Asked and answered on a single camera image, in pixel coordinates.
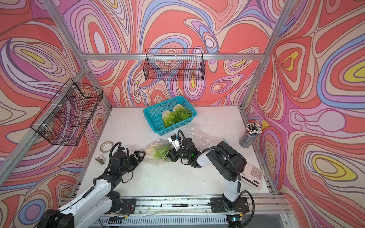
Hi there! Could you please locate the small brown clip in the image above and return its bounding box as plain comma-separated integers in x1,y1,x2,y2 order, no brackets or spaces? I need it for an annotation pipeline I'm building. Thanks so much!
95,154,106,165

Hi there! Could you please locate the left black wire basket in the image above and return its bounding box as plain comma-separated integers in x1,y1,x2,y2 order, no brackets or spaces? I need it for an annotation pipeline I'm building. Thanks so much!
30,79,104,146

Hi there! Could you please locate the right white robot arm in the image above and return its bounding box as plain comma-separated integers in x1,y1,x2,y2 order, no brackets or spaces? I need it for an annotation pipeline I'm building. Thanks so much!
167,135,247,212

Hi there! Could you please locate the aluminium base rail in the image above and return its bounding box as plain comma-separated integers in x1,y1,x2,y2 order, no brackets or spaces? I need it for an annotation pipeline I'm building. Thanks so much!
48,195,297,228

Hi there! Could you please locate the teal plastic basket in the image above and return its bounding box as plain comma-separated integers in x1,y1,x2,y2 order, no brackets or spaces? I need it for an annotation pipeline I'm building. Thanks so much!
143,96,197,136

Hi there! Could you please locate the chinese cabbage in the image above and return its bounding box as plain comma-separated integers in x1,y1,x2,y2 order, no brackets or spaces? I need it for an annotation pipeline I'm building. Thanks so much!
173,104,192,121
162,110,180,128

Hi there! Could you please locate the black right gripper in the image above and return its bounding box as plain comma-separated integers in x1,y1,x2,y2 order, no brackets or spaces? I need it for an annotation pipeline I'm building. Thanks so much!
163,147,191,162

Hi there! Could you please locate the zip bag with pink slider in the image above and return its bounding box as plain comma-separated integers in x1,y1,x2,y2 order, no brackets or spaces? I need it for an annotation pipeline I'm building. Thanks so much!
144,139,174,166

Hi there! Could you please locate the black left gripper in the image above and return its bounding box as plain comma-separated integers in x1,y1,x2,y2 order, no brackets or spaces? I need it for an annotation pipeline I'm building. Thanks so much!
119,151,146,177

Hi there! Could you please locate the black wire basket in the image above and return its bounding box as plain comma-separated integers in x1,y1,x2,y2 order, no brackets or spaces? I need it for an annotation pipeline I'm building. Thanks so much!
143,47,205,81
30,79,104,146

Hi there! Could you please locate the clear cup of pencils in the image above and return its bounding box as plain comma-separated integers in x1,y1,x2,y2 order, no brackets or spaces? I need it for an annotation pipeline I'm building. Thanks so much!
239,123,262,148

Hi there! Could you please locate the white tape roll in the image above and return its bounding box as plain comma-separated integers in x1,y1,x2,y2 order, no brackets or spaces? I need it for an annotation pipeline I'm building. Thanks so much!
99,141,114,153

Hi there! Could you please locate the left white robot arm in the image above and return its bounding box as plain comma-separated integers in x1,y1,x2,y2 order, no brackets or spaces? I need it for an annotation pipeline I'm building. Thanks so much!
35,142,146,228

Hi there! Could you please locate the back black wire basket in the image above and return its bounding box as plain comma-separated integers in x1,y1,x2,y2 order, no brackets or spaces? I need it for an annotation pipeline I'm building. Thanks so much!
143,47,205,81

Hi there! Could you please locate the pink card sheet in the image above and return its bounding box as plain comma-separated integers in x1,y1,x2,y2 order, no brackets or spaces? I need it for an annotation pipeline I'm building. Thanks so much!
241,162,264,190

